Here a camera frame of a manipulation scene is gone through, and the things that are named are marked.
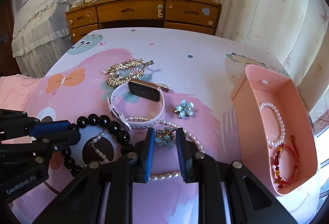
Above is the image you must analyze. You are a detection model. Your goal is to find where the rhinestone hair pin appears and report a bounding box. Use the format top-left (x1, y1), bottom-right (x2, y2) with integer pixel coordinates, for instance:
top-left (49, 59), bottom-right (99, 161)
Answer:
top-left (152, 82), bottom-right (171, 92)

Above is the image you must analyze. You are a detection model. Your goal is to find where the pink plastic box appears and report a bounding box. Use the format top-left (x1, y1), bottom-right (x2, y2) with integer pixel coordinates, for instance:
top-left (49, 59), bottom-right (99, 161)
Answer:
top-left (231, 64), bottom-right (318, 197)

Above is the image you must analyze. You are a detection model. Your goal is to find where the wooden desk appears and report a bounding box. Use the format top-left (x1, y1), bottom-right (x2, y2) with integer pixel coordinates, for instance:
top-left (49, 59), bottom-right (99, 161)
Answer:
top-left (65, 0), bottom-right (222, 43)

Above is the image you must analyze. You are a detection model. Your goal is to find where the white pearl necklace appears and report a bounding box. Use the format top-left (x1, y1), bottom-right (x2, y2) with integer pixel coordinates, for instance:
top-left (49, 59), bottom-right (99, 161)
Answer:
top-left (89, 116), bottom-right (204, 181)

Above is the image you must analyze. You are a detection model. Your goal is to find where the floral curtain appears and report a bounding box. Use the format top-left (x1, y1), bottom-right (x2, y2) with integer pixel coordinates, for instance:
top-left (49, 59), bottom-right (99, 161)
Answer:
top-left (213, 0), bottom-right (329, 111)

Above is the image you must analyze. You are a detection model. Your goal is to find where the gold leaf hair clip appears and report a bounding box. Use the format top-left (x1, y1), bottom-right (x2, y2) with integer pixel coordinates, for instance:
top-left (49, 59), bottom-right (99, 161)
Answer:
top-left (101, 59), bottom-right (154, 87)

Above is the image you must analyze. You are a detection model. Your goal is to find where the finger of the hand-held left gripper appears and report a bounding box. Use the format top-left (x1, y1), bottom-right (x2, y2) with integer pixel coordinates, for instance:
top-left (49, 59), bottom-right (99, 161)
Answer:
top-left (0, 130), bottom-right (81, 163)
top-left (0, 108), bottom-right (71, 141)

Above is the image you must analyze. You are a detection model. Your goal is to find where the white pearl bracelet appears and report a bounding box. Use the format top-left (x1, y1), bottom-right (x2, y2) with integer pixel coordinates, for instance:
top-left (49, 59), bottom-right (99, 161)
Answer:
top-left (259, 102), bottom-right (286, 147)

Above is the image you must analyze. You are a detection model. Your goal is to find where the blue flower hair clip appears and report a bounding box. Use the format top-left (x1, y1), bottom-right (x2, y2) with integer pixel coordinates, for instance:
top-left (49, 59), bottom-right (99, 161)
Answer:
top-left (154, 128), bottom-right (178, 149)
top-left (174, 99), bottom-right (195, 119)

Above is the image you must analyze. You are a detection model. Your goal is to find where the pink blanket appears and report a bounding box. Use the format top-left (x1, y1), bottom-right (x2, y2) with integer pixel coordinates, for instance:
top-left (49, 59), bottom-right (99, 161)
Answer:
top-left (0, 75), bottom-right (43, 111)

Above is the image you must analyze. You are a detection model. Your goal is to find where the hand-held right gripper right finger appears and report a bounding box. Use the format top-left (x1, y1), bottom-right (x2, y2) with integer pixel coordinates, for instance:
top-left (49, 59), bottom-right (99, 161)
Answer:
top-left (175, 128), bottom-right (299, 224)

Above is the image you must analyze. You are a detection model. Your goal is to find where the white smartwatch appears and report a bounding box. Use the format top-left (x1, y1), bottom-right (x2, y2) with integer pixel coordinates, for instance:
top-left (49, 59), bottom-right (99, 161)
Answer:
top-left (107, 79), bottom-right (165, 132)

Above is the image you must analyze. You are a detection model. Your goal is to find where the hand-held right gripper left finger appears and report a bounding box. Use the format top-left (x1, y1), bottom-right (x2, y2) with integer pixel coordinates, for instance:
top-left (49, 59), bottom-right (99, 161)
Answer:
top-left (38, 128), bottom-right (156, 224)

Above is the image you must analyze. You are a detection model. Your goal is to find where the red bead bracelet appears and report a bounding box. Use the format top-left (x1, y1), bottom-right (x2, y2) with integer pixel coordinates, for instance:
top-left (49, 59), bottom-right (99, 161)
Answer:
top-left (273, 135), bottom-right (300, 190)

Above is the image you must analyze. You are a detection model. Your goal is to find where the white lace cloth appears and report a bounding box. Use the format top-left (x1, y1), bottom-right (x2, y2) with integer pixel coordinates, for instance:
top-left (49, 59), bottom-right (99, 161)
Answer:
top-left (12, 0), bottom-right (85, 70)

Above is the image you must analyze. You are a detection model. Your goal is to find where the black bead bracelet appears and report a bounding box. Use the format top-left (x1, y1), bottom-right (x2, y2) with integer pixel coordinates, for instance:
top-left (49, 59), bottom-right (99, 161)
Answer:
top-left (62, 115), bottom-right (134, 177)

